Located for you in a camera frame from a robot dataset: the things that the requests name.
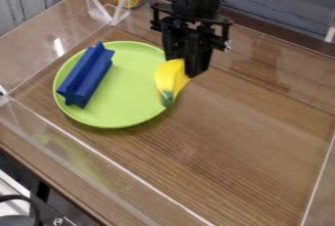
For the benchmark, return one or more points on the green round plate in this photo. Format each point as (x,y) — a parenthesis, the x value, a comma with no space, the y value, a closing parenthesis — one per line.
(124,99)

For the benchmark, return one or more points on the blue star-shaped block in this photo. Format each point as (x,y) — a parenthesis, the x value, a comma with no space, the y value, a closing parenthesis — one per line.
(85,75)

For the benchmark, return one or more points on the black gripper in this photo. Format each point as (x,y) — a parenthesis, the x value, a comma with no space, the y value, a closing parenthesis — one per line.
(201,33)

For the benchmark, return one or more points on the clear acrylic enclosure wall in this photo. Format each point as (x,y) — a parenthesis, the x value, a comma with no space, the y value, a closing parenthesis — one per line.
(238,156)

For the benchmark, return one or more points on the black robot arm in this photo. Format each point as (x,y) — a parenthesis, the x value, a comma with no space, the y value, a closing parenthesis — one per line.
(194,8)

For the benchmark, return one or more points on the black device with knob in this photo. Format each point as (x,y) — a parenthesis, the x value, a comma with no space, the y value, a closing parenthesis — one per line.
(55,214)

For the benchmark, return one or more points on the yellow toy banana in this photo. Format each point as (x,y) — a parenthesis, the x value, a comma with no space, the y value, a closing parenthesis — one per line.
(170,80)

